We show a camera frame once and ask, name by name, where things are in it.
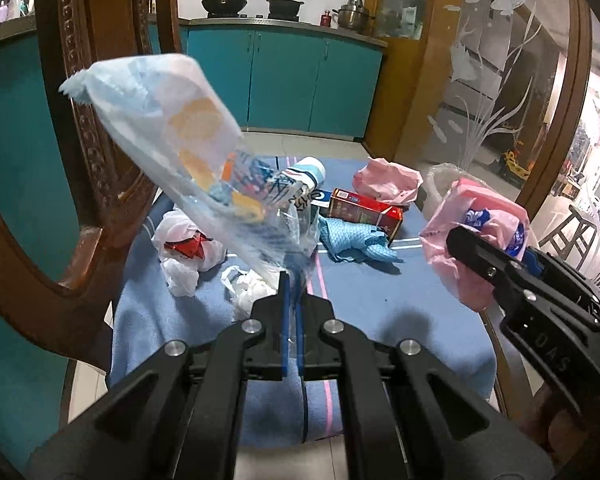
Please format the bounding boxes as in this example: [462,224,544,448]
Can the pink plastic bag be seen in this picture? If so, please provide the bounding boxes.
[419,177,530,312]

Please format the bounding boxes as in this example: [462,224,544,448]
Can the small white bag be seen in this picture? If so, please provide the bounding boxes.
[221,266,277,321]

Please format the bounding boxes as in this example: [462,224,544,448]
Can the pink paper wrapper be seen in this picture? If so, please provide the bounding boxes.
[352,158,424,208]

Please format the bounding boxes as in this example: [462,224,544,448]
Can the white red plastic bag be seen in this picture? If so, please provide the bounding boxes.
[151,207,226,297]

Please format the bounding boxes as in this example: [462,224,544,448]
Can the red carton box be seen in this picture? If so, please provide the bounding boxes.
[328,188,403,242]

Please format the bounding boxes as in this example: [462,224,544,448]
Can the clear blue printed plastic bag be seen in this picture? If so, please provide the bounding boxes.
[59,53,317,289]

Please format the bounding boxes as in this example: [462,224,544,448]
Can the blue white paper cup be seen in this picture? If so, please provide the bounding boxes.
[282,156,326,211]

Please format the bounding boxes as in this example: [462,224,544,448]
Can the teal kitchen cabinets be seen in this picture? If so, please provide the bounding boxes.
[0,24,381,467]

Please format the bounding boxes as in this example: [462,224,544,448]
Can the wooden stool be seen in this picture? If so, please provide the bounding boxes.
[539,205,597,269]

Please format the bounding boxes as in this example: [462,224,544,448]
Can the yellow toy truck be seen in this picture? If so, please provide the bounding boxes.
[498,141,531,188]

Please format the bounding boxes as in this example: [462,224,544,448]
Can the blue towel cloth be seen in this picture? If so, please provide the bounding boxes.
[107,156,499,449]

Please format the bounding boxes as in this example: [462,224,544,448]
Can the etched glass sliding door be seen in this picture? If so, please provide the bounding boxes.
[394,0,593,214]

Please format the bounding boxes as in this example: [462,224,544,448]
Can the steel stock pot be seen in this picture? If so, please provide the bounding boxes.
[332,0,374,34]

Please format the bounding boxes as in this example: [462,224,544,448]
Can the glass display cabinet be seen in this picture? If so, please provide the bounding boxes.
[364,0,427,158]

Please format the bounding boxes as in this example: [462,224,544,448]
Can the small red bottle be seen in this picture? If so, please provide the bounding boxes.
[320,10,332,28]

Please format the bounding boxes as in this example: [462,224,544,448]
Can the black cooking pot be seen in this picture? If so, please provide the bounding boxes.
[268,0,304,22]

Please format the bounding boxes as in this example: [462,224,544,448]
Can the black wok with lid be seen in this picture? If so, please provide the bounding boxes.
[201,0,247,18]

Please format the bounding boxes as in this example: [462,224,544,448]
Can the carved wooden chair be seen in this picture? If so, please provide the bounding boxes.
[0,0,181,370]

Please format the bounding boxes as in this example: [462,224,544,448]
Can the black cable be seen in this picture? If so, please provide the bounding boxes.
[299,376,311,443]

